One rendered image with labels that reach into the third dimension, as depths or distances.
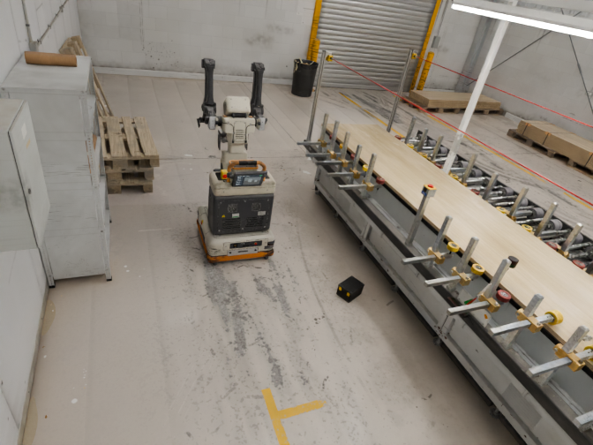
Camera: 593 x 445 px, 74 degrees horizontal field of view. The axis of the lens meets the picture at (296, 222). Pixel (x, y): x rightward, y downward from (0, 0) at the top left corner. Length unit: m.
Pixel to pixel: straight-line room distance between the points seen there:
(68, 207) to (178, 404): 1.55
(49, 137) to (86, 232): 0.76
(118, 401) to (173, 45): 7.61
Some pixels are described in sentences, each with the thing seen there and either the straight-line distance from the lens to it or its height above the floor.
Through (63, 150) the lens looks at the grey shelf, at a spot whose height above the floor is 1.16.
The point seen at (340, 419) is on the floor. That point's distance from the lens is 2.84.
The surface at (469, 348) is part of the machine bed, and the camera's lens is 3.29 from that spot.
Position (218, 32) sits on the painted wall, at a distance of 9.38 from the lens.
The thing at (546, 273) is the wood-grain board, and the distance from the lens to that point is 3.19.
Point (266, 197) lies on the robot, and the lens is 3.44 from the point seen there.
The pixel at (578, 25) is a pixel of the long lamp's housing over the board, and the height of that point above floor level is 2.35.
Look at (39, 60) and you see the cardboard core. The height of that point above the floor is 1.59.
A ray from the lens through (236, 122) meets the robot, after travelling 3.46.
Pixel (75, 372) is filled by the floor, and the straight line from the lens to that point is 3.04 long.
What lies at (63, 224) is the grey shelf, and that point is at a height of 0.58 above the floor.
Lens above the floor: 2.37
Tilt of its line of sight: 33 degrees down
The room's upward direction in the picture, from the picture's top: 10 degrees clockwise
